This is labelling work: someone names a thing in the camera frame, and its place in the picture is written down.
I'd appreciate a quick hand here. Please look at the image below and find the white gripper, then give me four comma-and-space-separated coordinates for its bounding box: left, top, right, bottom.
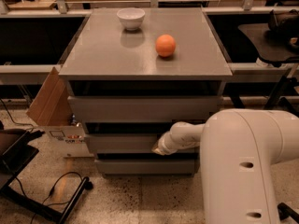
151, 133, 171, 156

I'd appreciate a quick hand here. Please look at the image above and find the grey drawer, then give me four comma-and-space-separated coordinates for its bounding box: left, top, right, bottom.
84, 133, 200, 155
94, 159, 199, 175
68, 96, 222, 123

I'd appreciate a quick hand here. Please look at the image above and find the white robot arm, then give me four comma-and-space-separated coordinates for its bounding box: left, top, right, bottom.
152, 109, 299, 224

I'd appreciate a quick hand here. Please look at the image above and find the grey bottom drawer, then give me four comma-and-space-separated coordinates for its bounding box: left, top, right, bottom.
94, 159, 199, 175

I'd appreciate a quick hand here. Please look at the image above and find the grey top drawer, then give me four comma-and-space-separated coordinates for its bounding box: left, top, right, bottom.
68, 96, 222, 123

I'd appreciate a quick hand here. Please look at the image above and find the grey drawer cabinet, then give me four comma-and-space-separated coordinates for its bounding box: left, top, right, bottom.
58, 7, 234, 176

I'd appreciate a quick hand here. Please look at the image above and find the orange ball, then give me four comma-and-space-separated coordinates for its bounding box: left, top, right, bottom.
155, 35, 176, 57

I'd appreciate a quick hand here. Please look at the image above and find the black table stand right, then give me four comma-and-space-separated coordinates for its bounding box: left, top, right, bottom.
224, 65, 299, 116

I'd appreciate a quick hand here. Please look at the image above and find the cardboard box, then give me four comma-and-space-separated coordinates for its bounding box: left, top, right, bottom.
27, 68, 92, 158

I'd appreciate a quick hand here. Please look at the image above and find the white ceramic bowl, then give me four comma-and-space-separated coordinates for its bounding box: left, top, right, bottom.
117, 7, 146, 31

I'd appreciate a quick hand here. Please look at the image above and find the black caster bottom right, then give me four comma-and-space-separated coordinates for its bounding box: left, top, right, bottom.
278, 203, 299, 224

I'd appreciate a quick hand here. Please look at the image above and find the black office chair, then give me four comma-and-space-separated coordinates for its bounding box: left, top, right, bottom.
238, 9, 299, 67

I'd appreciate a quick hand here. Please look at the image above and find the black stand base left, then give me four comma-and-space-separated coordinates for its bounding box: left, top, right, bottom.
0, 129, 93, 224

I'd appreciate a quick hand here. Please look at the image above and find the black floor cable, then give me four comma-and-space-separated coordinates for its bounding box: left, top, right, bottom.
15, 171, 85, 224

